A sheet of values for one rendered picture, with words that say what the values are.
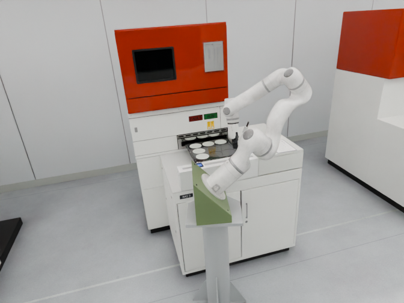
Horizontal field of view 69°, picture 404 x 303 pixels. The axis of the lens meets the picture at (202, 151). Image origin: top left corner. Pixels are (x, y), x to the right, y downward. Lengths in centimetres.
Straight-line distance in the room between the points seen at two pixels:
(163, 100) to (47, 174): 240
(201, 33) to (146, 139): 92
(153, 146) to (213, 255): 104
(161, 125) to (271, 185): 98
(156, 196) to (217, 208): 117
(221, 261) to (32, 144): 293
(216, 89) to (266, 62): 195
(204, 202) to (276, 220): 95
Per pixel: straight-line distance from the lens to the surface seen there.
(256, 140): 152
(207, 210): 159
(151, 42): 223
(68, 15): 379
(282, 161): 213
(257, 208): 224
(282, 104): 164
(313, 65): 464
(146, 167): 253
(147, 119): 238
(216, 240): 183
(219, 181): 163
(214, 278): 205
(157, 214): 279
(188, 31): 228
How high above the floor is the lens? 185
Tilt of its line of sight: 24 degrees down
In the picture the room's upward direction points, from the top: 4 degrees counter-clockwise
